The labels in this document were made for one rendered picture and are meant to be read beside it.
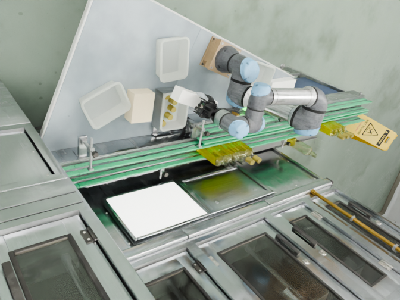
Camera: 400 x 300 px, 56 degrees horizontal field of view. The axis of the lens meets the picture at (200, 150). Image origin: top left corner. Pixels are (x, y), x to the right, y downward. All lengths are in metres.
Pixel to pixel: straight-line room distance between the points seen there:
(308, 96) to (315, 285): 0.83
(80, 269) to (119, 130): 1.07
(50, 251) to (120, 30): 1.09
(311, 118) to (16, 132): 1.33
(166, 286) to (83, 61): 1.05
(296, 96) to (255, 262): 0.76
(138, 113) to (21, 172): 0.72
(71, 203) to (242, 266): 0.82
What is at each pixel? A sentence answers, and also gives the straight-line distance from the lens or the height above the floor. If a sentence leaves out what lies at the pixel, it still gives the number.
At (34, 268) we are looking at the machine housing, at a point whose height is 1.60.
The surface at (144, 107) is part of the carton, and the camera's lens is 1.99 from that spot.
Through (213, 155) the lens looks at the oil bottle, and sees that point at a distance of 2.13.
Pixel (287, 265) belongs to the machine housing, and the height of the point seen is 1.72.
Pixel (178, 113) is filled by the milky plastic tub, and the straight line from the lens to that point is 2.20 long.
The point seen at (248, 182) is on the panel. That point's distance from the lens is 2.25.
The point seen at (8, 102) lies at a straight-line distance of 2.09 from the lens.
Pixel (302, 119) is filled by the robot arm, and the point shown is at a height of 1.41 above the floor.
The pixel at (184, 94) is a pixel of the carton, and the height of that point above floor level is 1.11.
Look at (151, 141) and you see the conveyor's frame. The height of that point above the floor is 0.84.
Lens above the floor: 2.40
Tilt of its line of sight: 42 degrees down
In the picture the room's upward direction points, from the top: 128 degrees clockwise
